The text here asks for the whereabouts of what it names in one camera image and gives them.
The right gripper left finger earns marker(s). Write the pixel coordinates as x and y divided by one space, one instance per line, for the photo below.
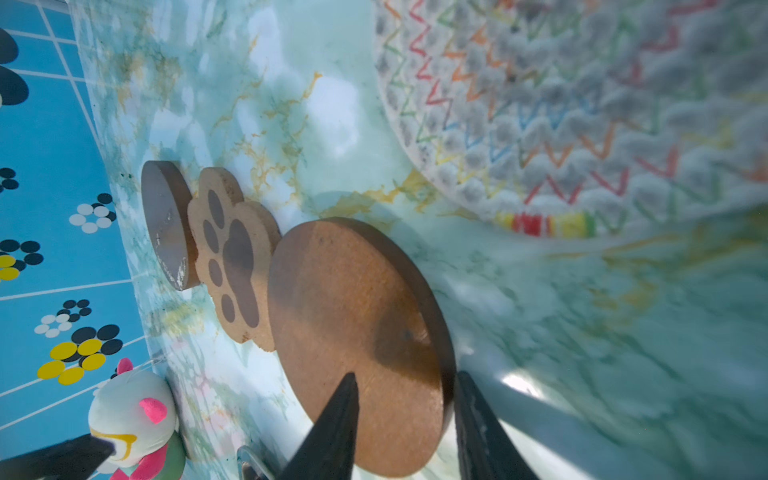
328 451

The metal serving tray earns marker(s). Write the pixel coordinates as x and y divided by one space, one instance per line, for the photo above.
250 467

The plush toy with glasses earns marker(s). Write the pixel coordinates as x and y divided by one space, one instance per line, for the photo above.
135 411

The multicolour woven round coaster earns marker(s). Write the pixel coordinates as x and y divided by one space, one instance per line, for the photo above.
576 119

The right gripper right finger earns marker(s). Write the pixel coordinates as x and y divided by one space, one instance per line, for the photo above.
485 450

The cork paw print coaster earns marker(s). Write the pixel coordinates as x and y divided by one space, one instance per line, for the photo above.
236 239

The brown wooden round coaster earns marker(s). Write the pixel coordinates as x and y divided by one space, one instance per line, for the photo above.
345 298

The dark brown round coaster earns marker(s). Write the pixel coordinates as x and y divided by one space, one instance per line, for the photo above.
165 200

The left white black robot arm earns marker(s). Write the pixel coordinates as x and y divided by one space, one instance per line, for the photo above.
74 459

